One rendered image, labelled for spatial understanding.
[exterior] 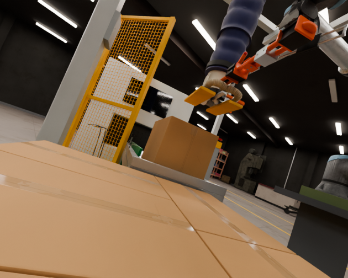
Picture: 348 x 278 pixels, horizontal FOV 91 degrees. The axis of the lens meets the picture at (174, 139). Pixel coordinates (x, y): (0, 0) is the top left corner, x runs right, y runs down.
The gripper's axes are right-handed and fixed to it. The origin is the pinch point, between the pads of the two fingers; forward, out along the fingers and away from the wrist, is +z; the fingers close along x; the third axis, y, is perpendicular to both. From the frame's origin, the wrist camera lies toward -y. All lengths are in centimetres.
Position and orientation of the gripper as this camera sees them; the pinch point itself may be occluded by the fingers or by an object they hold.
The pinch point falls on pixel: (298, 38)
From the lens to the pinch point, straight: 81.3
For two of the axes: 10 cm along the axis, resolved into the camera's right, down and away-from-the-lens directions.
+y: -2.2, 0.0, 9.8
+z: -3.5, 9.3, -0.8
